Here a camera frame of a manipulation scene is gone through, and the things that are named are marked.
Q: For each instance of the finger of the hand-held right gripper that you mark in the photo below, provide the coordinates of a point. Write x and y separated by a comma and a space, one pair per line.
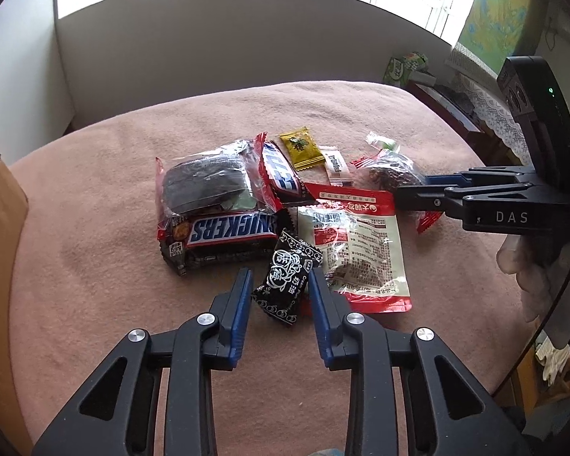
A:
444, 179
422, 199

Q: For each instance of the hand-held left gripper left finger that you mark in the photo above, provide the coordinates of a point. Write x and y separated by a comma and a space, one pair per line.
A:
241, 304

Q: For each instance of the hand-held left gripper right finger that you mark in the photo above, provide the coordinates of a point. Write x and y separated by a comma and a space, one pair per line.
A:
319, 308

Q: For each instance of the clear bag of dark fruit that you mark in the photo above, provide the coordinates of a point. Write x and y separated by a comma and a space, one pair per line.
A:
389, 173

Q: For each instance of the black white candy wrapper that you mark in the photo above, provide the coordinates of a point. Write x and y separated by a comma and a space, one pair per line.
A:
285, 266

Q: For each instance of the yellow candy packet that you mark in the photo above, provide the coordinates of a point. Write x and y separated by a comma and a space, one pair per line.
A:
301, 148

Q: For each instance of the small chocolate bar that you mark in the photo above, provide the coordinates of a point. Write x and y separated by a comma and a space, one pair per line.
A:
280, 171

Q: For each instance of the cardboard box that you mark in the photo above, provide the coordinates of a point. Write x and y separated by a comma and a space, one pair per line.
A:
0, 247

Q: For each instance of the person's right hand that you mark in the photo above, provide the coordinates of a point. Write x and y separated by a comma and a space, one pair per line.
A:
536, 294

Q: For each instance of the small clear candy packet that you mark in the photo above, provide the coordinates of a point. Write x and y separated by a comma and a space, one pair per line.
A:
382, 141

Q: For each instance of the red white snack pouch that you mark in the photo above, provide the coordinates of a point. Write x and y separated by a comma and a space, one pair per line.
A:
361, 247

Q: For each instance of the large brown chocolate bar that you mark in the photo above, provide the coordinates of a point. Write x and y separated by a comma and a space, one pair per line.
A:
228, 230

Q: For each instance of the dark wooden furniture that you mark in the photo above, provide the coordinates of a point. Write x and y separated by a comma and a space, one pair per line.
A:
437, 99

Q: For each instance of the white lace cloth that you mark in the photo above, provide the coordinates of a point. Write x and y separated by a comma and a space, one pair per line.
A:
489, 99

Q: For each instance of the small white packet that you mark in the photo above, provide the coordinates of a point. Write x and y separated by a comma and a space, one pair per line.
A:
336, 166

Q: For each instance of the small grey box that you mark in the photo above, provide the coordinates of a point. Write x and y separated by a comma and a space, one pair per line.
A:
423, 78

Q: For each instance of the green box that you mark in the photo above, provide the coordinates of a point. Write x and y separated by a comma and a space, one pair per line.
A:
399, 69

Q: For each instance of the clear pack of dark cookies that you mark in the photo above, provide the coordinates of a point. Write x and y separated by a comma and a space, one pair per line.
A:
204, 180

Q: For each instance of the pink blanket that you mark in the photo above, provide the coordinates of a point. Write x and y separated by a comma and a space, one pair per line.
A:
123, 152

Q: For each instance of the white glove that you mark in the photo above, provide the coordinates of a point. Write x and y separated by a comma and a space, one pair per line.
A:
553, 361

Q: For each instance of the white board panel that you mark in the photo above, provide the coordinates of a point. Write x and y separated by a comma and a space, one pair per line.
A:
242, 47

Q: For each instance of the wall map poster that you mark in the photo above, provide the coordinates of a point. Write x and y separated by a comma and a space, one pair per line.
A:
498, 19

